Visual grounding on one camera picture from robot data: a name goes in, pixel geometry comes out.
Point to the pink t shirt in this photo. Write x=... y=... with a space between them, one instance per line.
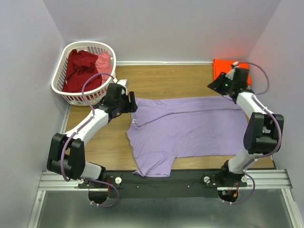
x=103 y=65

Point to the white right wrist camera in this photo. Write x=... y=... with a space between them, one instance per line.
x=230 y=74

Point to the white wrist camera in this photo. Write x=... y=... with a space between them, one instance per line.
x=123 y=83
x=230 y=74

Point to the dark red t shirt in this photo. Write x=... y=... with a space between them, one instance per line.
x=80 y=67

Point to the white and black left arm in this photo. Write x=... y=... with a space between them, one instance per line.
x=67 y=151

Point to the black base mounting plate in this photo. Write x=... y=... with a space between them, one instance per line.
x=180 y=184

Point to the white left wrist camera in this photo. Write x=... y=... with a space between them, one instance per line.
x=123 y=83

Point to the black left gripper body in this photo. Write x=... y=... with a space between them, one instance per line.
x=122 y=104

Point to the white plastic laundry basket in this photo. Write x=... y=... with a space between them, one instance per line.
x=59 y=77

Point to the lavender t shirt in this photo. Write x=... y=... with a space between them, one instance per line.
x=164 y=130

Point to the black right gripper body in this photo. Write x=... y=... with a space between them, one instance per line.
x=231 y=85

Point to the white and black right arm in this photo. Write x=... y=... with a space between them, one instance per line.
x=263 y=134

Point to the folded orange t shirt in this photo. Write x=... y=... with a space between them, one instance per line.
x=220 y=65

